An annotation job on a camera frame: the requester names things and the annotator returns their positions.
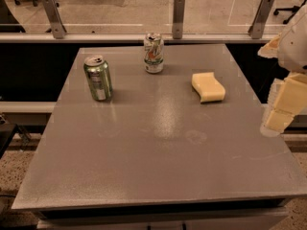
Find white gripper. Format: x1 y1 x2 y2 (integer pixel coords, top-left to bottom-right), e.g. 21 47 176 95
257 23 307 133

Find black side table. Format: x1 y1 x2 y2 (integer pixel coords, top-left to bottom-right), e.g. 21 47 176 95
0 124 17 159

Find white 7up can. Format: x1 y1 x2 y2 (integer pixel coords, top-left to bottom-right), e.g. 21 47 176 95
144 33 164 74

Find horizontal metal rail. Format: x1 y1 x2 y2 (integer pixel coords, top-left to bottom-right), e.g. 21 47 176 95
0 33 275 44

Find green soda can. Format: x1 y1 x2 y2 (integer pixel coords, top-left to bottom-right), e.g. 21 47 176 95
83 55 113 102

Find metal railing bracket left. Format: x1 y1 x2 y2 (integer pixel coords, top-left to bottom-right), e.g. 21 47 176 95
41 0 66 39

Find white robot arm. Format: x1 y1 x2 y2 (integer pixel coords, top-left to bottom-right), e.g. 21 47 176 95
258 5 307 137

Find yellow sponge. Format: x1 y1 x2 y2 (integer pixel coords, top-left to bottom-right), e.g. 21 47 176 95
192 72 225 103

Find metal railing bracket middle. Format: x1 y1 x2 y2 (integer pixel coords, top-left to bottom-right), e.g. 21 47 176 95
172 0 185 39

